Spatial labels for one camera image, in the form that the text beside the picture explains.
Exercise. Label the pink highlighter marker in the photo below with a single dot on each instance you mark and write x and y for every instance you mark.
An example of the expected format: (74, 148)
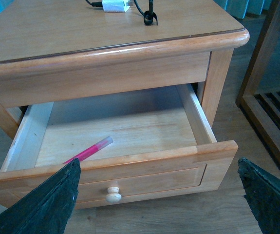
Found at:
(91, 150)

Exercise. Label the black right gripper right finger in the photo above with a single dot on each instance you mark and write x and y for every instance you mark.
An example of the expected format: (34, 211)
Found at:
(262, 193)

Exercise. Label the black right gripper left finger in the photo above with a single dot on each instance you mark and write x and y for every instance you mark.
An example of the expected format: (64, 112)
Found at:
(48, 207)

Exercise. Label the dark wooden side table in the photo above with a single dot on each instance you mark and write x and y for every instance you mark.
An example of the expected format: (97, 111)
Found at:
(259, 95)

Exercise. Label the drawer wooden knob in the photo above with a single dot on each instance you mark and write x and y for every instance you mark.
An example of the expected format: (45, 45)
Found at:
(113, 195)

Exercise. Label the white usb charger adapter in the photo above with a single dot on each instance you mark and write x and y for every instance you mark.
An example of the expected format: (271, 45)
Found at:
(119, 6)

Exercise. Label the wooden nightstand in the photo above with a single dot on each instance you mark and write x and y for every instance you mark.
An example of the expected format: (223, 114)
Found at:
(53, 50)

